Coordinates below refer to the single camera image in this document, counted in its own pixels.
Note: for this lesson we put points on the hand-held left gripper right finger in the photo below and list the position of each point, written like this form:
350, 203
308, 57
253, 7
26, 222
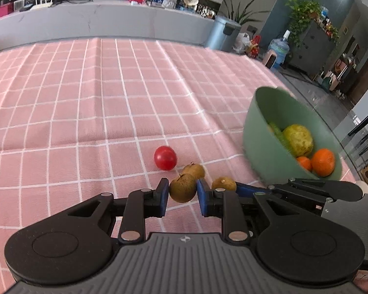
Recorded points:
203, 197

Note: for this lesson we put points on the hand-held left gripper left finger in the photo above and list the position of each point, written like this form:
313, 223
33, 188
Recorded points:
161, 196

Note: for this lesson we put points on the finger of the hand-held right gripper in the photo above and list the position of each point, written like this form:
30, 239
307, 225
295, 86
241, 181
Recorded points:
340, 190
251, 190

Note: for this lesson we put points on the brown longan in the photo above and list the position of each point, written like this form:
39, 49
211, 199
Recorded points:
224, 184
195, 170
182, 188

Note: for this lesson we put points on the orange mandarin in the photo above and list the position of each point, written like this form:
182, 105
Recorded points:
304, 163
323, 162

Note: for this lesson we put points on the green colander bowl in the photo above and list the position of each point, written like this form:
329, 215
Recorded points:
263, 147

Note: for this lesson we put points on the green cucumber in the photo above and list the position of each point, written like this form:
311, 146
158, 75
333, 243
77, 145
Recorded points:
277, 132

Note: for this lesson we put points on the large yellow-green citrus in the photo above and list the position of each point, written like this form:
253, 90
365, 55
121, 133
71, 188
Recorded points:
299, 141

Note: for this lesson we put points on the red cherry tomato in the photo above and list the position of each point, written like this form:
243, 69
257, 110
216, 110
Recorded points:
165, 157

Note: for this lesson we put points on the pink checked tablecloth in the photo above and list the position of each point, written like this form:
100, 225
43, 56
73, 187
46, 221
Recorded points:
79, 98

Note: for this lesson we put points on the small pink plastic stool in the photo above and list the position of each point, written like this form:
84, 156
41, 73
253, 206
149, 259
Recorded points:
270, 58

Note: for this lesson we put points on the grey sideboard cabinet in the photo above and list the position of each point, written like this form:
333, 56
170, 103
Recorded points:
312, 52

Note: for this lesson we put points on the red decorative figure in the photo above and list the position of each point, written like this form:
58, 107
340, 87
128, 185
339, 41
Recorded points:
254, 47

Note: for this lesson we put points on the blue water jug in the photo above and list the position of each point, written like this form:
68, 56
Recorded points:
279, 49

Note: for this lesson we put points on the white plastic bag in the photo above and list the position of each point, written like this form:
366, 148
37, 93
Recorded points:
241, 43

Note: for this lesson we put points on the blue-grey pedal bin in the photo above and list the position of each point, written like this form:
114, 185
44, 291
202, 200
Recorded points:
222, 33

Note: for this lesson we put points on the trailing green pothos plant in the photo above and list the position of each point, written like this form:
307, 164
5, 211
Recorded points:
302, 15

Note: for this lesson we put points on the long-leaf potted plant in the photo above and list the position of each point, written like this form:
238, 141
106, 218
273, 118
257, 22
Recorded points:
239, 9

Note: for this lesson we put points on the white marble media counter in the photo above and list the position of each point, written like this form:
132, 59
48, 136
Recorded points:
110, 21

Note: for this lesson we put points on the small white device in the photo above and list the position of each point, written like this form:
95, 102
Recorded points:
19, 5

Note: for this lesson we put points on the pink flat box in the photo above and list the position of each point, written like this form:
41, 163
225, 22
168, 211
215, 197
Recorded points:
0, 13

